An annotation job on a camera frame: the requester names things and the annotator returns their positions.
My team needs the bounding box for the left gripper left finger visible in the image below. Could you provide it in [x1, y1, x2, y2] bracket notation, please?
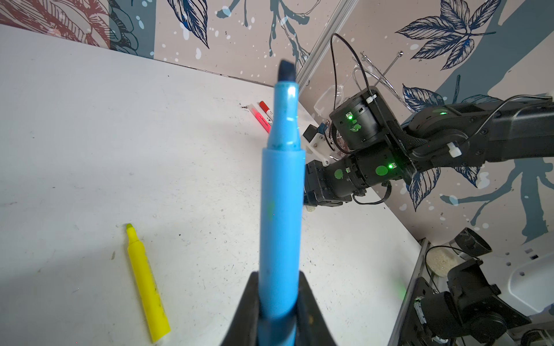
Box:
[221, 272, 260, 346]

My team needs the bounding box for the white marker pen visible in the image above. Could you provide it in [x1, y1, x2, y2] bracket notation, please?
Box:
[265, 109, 274, 121]

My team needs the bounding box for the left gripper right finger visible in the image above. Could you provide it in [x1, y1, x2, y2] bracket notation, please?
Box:
[297, 272, 336, 346]

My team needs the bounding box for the right jar black lid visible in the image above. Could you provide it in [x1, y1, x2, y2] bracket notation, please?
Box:
[426, 227, 493, 278]

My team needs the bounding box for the pink pen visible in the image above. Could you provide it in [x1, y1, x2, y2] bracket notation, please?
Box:
[247, 104, 271, 133]

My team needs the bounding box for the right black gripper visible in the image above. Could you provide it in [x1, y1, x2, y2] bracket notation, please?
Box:
[304, 158, 359, 206]

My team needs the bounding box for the chrome spiral glass holder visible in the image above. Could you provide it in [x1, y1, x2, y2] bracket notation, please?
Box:
[313, 50, 416, 126]

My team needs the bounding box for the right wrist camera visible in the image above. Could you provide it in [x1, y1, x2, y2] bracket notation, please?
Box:
[302, 124, 336, 167]

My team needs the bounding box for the yellow pen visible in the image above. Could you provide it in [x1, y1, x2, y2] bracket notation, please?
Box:
[126, 223, 171, 344]

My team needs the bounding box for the blue pen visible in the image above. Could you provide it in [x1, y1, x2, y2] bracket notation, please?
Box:
[258, 60, 306, 345]

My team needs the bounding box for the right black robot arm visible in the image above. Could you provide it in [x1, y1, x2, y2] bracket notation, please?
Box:
[304, 87, 553, 345]

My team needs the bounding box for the red marker cap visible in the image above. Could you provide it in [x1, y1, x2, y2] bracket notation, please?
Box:
[259, 101, 270, 113]

